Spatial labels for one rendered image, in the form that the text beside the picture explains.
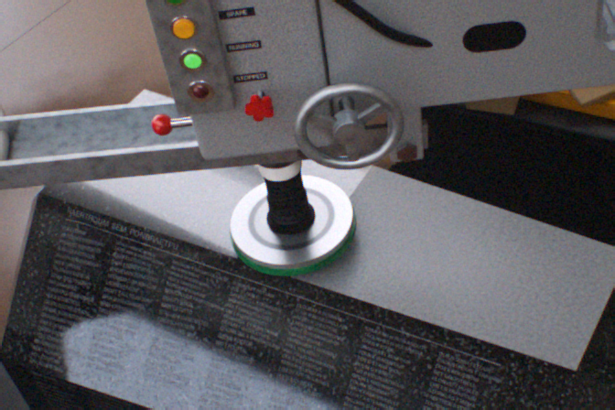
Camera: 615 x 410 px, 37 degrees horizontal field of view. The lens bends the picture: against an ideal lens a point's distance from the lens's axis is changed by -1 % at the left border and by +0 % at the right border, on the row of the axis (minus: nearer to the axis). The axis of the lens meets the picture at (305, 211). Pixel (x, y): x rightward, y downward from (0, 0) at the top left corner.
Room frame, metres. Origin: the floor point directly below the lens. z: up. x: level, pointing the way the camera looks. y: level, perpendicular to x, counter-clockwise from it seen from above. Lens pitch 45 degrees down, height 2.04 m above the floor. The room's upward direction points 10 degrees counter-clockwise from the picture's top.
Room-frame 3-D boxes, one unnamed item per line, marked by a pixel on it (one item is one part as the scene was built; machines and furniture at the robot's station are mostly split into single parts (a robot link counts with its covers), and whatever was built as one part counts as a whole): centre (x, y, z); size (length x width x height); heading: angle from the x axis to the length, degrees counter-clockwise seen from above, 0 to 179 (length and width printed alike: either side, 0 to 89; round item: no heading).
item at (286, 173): (1.13, 0.03, 1.05); 0.07 x 0.07 x 0.04
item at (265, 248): (1.13, 0.03, 0.90); 0.21 x 0.21 x 0.01
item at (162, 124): (1.07, 0.16, 1.20); 0.08 x 0.03 x 0.03; 84
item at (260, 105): (1.00, 0.04, 1.26); 0.04 x 0.04 x 0.04; 84
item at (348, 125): (1.00, -0.08, 1.22); 0.15 x 0.10 x 0.15; 84
